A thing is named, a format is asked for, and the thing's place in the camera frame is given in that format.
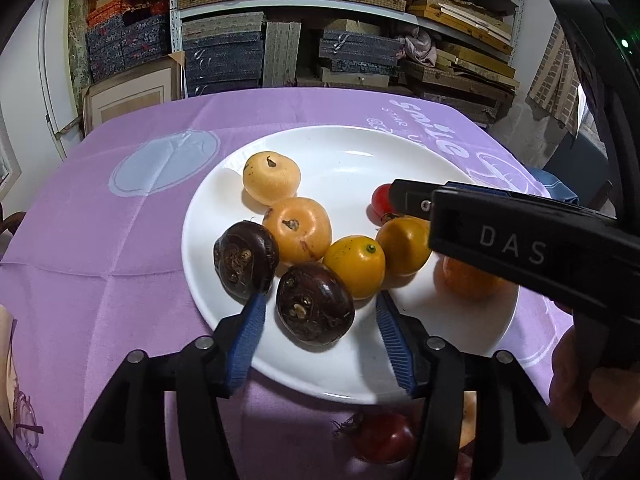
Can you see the pile of tan flat boxes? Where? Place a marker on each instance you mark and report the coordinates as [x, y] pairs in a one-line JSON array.
[[465, 70]]

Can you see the pink cloth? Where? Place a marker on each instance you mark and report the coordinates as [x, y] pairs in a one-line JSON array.
[[419, 44]]

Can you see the white oval plate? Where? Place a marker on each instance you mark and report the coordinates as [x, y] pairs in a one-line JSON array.
[[340, 160]]

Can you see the blue cloth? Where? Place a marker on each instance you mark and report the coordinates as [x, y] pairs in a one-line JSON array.
[[555, 186]]

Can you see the stack of mixed colour boxes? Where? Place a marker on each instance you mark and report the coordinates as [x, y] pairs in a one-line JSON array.
[[125, 35]]

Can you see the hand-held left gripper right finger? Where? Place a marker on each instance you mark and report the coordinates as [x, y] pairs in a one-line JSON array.
[[395, 347]]

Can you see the red plum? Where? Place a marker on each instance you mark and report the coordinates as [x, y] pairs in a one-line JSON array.
[[465, 465]]

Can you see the dark water chestnut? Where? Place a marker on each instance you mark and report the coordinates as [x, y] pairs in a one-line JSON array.
[[246, 255], [315, 305]]

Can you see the stack of dark patterned boxes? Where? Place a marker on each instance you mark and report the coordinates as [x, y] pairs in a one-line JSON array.
[[360, 52]]

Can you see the small yellow-orange citrus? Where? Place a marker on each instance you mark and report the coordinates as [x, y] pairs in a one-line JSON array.
[[355, 267]]

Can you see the framed picture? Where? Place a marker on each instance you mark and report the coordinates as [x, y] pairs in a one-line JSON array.
[[130, 97]]

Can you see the brown wooden object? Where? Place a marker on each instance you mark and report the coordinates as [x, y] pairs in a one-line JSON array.
[[10, 222]]

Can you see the person's right hand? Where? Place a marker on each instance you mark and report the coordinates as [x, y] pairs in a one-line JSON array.
[[570, 380]]

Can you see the yellow tomato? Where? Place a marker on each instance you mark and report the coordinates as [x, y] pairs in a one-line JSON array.
[[402, 246]]

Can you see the round orange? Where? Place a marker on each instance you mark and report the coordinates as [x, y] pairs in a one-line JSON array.
[[465, 281]]

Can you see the green marbled panel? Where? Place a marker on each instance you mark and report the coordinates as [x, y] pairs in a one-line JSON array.
[[77, 45]]

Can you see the round tan fruit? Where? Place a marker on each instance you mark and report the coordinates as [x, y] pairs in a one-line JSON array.
[[271, 176], [469, 420], [299, 230]]

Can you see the brick patterned curtain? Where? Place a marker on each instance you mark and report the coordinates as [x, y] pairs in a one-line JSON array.
[[555, 80]]

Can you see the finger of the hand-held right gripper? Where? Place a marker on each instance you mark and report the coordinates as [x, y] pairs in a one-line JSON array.
[[500, 191], [412, 197]]

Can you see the white metal shelf rack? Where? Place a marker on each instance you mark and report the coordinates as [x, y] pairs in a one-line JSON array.
[[350, 15]]

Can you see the dark wooden chair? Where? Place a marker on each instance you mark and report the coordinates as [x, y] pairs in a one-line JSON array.
[[601, 194]]

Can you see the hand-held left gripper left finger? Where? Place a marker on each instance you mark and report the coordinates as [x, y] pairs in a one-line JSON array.
[[247, 342]]

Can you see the stack of blue patterned boxes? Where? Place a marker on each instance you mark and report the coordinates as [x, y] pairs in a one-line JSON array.
[[222, 55]]

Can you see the small red tomato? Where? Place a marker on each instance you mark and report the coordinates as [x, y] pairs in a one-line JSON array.
[[385, 437], [379, 201]]

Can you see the purple printed blanket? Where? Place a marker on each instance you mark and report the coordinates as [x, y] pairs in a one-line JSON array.
[[100, 240]]

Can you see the white board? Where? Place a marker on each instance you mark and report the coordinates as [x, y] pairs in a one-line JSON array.
[[55, 75]]

